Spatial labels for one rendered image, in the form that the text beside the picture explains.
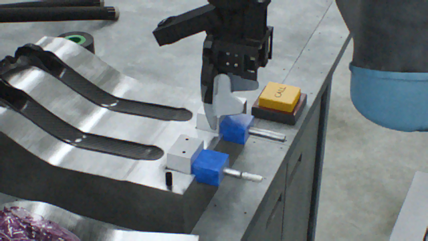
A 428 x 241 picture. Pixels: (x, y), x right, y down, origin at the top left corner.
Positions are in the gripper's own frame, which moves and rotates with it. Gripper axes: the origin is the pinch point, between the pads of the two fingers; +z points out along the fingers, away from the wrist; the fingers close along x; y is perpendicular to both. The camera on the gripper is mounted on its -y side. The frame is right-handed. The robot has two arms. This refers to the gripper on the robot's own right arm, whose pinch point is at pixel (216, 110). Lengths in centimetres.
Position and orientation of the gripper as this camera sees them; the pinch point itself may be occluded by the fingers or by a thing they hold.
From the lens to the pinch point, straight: 112.9
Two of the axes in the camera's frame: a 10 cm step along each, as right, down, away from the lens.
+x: 3.7, -5.1, 7.8
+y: 9.3, 2.1, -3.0
